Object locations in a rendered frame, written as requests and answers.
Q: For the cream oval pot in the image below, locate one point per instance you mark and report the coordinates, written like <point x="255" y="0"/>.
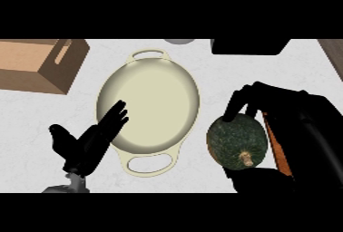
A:
<point x="151" y="102"/>

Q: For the dark green squash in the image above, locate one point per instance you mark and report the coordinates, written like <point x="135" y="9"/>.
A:
<point x="237" y="142"/>

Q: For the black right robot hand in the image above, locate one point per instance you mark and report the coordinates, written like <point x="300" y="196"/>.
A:
<point x="308" y="136"/>

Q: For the grey round object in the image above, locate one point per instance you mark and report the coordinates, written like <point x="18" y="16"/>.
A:
<point x="179" y="41"/>

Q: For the brown wooden box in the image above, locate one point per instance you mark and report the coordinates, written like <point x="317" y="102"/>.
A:
<point x="31" y="65"/>

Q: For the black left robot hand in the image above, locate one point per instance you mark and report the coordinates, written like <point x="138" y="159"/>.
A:
<point x="92" y="145"/>

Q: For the orange cutting board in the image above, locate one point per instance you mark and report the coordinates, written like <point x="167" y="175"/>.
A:
<point x="278" y="151"/>

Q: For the brown wooden panel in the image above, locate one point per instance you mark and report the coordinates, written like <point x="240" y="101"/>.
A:
<point x="334" y="53"/>

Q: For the black appliance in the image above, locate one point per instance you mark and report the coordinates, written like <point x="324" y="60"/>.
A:
<point x="247" y="46"/>

